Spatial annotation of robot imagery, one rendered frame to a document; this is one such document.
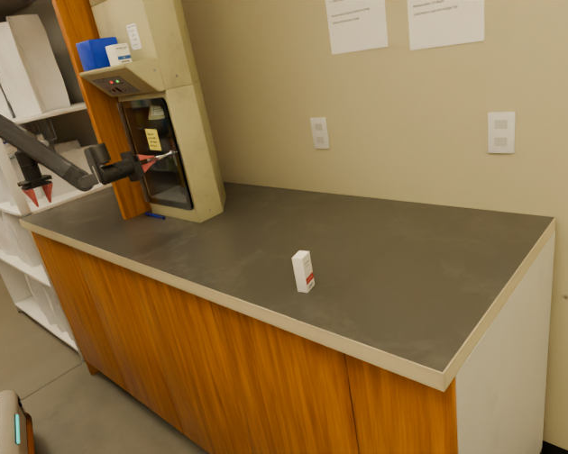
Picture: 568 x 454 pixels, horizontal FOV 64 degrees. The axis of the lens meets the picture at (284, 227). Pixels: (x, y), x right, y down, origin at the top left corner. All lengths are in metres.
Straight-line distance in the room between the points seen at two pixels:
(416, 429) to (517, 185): 0.75
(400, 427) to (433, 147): 0.83
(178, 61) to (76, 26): 0.43
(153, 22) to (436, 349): 1.24
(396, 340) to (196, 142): 1.03
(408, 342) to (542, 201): 0.69
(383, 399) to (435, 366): 0.20
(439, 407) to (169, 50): 1.27
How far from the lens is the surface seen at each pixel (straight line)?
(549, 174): 1.40
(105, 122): 1.87
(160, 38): 1.59
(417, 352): 0.87
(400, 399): 0.98
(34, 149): 1.57
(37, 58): 2.89
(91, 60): 1.70
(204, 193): 1.66
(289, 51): 1.72
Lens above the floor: 1.49
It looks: 22 degrees down
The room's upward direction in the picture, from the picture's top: 10 degrees counter-clockwise
